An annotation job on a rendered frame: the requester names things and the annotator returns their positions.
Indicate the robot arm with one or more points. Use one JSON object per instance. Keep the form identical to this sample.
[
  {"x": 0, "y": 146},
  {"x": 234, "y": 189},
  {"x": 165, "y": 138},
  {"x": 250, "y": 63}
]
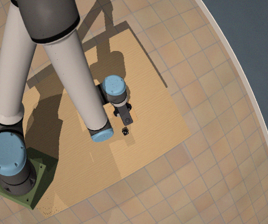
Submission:
[{"x": 52, "y": 24}]

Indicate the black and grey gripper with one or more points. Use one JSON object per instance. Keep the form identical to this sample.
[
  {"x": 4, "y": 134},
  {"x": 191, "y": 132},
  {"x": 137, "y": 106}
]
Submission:
[{"x": 116, "y": 113}]

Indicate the light orange flat mat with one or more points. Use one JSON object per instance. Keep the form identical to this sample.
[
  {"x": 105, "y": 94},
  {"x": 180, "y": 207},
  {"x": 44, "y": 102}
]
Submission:
[{"x": 117, "y": 120}]

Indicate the black die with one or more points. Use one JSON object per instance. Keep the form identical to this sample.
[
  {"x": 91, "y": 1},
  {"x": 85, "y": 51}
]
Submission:
[{"x": 125, "y": 132}]

